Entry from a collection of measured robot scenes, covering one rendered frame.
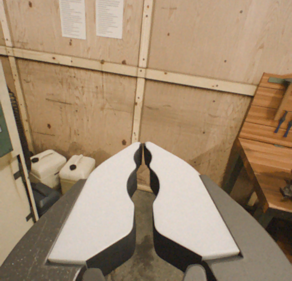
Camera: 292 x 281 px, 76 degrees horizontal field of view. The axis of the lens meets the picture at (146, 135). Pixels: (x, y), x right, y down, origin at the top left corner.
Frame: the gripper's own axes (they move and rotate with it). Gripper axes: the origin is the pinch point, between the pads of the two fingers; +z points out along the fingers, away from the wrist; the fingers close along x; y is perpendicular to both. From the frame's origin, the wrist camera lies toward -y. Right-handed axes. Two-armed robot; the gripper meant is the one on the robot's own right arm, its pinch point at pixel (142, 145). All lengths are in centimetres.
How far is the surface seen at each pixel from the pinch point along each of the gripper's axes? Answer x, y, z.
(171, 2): 22, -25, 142
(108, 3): -23, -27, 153
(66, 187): -76, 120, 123
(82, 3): -43, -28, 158
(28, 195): -63, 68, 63
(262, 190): 61, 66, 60
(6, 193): -64, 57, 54
